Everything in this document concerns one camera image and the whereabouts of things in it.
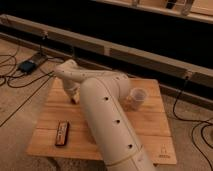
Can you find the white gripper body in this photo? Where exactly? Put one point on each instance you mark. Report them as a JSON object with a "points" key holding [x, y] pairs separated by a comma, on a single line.
{"points": [[71, 88]]}

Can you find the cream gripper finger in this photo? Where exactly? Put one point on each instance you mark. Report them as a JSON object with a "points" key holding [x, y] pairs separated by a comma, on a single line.
{"points": [[75, 98]]}

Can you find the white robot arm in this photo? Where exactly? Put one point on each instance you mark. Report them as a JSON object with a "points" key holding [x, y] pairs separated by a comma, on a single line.
{"points": [[100, 95]]}

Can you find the green bowl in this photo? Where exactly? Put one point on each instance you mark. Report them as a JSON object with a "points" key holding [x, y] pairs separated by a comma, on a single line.
{"points": [[91, 135]]}

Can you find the black power adapter box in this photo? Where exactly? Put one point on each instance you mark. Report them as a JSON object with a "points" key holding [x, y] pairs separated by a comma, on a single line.
{"points": [[27, 67]]}

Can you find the clear plastic cup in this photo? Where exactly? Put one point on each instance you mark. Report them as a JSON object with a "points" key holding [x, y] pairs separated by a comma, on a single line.
{"points": [[136, 98]]}

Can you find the wooden table board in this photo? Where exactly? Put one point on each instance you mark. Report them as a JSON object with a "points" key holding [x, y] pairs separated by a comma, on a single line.
{"points": [[150, 123]]}

